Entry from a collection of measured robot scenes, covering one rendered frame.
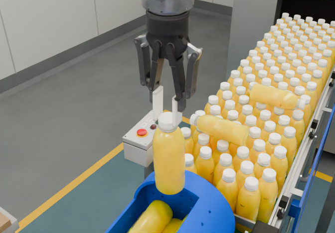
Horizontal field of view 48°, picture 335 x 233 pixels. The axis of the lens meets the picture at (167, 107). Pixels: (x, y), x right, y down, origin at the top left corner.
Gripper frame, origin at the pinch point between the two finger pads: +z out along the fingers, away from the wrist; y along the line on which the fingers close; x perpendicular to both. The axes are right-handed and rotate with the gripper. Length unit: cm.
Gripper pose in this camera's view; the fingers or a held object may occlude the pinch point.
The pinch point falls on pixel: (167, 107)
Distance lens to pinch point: 74.7
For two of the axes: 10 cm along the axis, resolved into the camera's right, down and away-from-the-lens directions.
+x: 4.9, -4.8, 7.2
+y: 8.7, 2.7, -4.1
